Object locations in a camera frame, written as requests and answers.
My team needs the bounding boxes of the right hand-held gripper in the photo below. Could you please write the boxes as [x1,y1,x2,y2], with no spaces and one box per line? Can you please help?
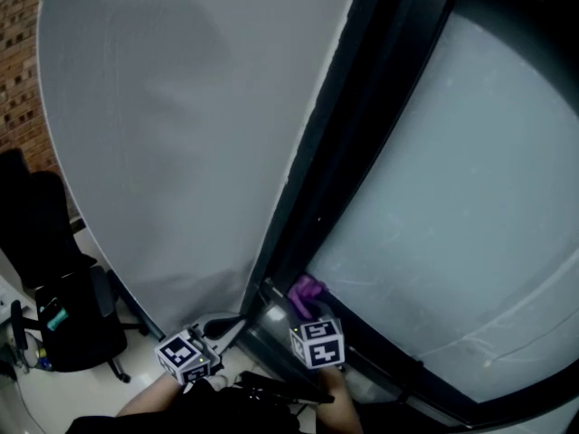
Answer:
[288,299,346,372]

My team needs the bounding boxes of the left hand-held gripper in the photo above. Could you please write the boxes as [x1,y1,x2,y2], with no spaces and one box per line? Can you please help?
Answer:
[153,312,249,387]

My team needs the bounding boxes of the purple cloth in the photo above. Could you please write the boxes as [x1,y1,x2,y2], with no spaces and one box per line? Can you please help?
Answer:
[288,273,326,321]

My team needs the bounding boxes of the person's right forearm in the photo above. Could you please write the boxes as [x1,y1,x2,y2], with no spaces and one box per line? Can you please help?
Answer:
[315,366,364,434]

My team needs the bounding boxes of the person's left forearm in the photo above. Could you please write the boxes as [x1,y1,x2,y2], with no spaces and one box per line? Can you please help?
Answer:
[114,371,192,420]

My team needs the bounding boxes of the black monitor on stand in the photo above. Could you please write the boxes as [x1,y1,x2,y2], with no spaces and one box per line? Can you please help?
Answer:
[236,370,337,407]

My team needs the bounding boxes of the person's dark clothing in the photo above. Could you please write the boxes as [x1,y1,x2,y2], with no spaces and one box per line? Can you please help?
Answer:
[64,377,318,434]

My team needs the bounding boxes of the teal object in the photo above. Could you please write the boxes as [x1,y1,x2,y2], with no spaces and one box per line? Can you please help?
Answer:
[44,308,71,333]

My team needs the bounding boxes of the frosted glass window pane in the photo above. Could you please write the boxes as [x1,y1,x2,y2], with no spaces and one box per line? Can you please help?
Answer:
[304,0,579,405]

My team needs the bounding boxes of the black office chair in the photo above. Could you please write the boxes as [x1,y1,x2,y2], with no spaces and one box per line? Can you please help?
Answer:
[0,147,133,384]

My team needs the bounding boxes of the white blind cord with knob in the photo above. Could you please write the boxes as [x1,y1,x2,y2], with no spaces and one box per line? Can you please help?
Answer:
[416,326,579,371]

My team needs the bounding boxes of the black window frame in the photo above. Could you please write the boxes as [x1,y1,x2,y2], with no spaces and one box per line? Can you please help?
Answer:
[238,0,579,429]

